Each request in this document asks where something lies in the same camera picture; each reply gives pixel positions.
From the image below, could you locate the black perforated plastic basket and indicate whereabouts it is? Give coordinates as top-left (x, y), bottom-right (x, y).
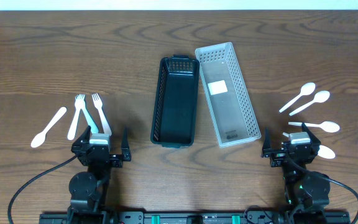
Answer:
top-left (150, 55), bottom-right (200, 148)

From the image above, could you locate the white plastic spoon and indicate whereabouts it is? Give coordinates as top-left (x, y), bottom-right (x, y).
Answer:
top-left (279, 82), bottom-right (316, 113)
top-left (288, 121), bottom-right (340, 133)
top-left (283, 132), bottom-right (336, 159)
top-left (289, 90), bottom-right (331, 116)

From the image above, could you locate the white plastic spoon top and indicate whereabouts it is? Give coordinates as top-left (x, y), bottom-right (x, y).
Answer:
top-left (279, 82), bottom-right (316, 113)

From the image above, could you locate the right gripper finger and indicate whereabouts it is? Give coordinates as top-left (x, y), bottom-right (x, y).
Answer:
top-left (262, 128), bottom-right (271, 150)
top-left (301, 123), bottom-right (321, 146)

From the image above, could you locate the clear perforated plastic basket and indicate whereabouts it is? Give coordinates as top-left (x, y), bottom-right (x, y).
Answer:
top-left (195, 42), bottom-right (261, 147)

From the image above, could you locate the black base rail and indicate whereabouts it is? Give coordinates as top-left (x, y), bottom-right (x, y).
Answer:
top-left (39, 210), bottom-right (351, 224)

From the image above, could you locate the pale green plastic fork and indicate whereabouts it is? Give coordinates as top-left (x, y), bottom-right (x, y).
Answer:
top-left (81, 103), bottom-right (99, 134)

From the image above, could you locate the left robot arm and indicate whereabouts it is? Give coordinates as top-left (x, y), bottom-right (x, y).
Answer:
top-left (66, 126), bottom-right (132, 224)

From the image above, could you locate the white plastic fork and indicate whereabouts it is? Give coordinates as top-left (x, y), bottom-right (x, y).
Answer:
top-left (67, 94), bottom-right (85, 140)
top-left (92, 93), bottom-right (112, 136)

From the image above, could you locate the white plastic spoon bottom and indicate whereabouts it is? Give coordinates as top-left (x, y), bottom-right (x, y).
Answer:
top-left (283, 132), bottom-right (336, 159)

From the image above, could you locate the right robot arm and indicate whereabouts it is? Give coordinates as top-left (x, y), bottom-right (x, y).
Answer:
top-left (261, 124), bottom-right (331, 223)

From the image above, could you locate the white label in basket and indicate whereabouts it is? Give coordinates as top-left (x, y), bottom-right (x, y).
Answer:
top-left (208, 80), bottom-right (228, 95)

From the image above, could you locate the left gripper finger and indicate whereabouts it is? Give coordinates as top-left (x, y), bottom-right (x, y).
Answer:
top-left (71, 126), bottom-right (91, 149)
top-left (121, 128), bottom-right (131, 156)

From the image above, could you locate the cream plastic spoon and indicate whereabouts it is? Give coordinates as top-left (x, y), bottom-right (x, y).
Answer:
top-left (30, 107), bottom-right (67, 148)

